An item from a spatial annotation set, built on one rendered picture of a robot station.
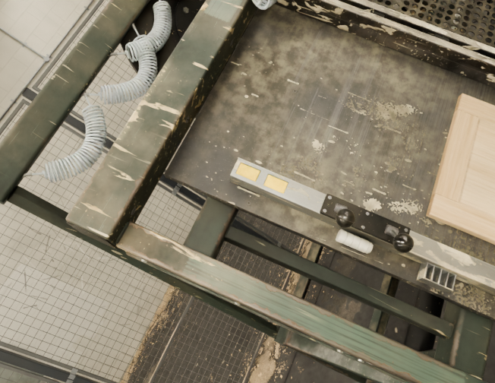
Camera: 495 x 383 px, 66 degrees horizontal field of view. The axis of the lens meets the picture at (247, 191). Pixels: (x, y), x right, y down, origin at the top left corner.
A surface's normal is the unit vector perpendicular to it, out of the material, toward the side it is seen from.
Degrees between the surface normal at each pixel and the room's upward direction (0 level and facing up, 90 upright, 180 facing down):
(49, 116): 90
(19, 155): 90
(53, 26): 90
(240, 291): 60
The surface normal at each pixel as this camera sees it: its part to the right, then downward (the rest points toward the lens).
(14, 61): 0.50, -0.07
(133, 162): 0.06, -0.35
